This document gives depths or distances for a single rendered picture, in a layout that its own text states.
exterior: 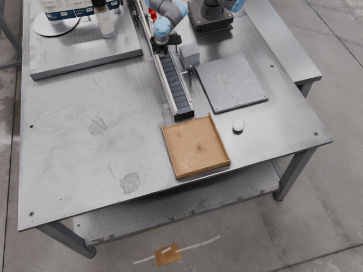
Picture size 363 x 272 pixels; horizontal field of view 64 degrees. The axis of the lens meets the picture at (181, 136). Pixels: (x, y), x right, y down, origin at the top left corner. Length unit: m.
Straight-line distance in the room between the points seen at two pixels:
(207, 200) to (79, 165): 0.88
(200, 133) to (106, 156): 0.48
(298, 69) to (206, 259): 1.32
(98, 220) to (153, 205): 0.36
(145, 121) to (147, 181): 0.34
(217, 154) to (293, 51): 0.86
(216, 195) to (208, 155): 0.62
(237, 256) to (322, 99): 1.58
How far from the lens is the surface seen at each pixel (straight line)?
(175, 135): 1.47
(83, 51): 1.96
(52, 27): 2.20
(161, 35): 1.43
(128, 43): 1.92
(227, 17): 2.01
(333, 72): 3.16
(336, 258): 2.28
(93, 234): 2.02
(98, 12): 1.89
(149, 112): 1.58
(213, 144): 1.44
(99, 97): 1.72
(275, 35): 2.04
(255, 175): 2.08
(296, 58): 1.92
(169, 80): 1.65
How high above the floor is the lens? 2.07
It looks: 57 degrees down
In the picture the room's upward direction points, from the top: 6 degrees counter-clockwise
